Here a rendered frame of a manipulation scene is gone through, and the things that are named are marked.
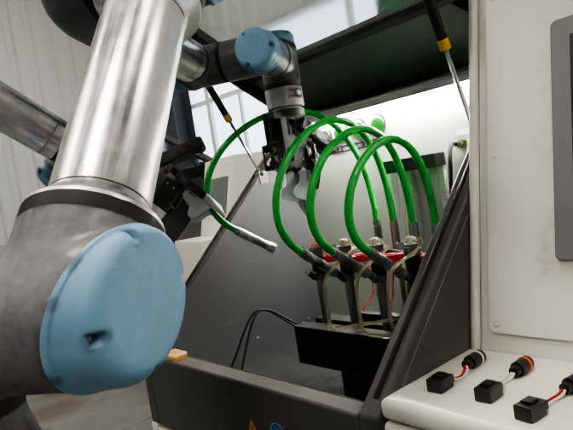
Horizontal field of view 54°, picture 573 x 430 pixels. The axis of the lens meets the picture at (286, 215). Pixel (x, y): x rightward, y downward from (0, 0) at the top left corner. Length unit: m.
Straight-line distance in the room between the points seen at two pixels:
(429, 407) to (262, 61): 0.62
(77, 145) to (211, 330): 0.94
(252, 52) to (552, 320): 0.63
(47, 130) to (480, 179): 0.72
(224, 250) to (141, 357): 0.98
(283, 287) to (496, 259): 0.74
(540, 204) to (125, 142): 0.60
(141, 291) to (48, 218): 0.08
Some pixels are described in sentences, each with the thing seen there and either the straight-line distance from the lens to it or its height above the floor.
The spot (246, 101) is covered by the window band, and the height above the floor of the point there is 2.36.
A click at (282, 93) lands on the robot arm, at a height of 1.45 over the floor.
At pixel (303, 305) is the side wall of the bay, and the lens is 1.55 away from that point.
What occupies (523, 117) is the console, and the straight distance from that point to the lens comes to 0.91.
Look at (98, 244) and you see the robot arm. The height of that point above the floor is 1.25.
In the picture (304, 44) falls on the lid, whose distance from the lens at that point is 1.32.
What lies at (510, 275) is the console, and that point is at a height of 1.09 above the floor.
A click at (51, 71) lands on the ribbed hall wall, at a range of 8.32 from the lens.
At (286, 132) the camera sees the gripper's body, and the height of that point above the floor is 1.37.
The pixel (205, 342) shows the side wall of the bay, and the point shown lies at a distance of 1.37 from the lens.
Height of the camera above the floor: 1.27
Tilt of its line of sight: 3 degrees down
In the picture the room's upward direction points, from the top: 9 degrees counter-clockwise
